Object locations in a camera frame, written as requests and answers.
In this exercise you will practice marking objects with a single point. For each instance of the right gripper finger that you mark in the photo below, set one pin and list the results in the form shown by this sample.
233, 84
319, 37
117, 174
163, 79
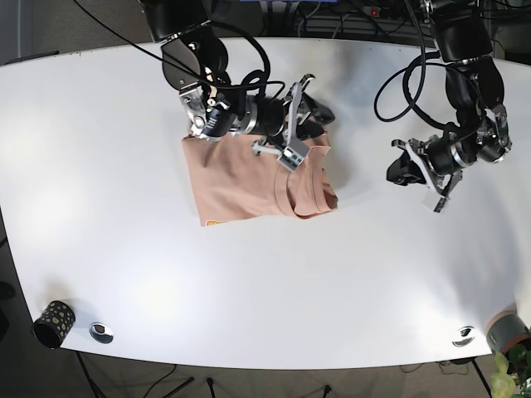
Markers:
320, 113

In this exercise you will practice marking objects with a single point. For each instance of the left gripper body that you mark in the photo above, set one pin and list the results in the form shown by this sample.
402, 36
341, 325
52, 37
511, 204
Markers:
441, 162

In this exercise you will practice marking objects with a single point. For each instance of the black gold-dotted cup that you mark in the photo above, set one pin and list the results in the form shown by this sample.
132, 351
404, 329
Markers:
55, 322

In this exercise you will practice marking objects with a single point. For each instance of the grey plant pot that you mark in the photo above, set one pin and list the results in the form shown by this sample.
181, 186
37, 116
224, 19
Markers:
506, 330

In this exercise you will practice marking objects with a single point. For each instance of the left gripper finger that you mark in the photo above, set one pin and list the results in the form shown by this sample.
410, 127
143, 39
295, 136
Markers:
404, 172

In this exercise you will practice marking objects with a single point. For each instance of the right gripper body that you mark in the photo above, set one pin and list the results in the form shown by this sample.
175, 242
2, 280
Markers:
277, 123

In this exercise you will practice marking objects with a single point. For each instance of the salmon pink T-shirt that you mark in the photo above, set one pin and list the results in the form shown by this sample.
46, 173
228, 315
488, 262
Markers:
230, 183

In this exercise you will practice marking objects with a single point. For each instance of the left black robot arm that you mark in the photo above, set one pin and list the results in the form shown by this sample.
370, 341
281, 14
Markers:
475, 90

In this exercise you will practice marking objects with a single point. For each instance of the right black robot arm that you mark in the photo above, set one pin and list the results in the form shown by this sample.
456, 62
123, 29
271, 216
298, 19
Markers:
195, 64

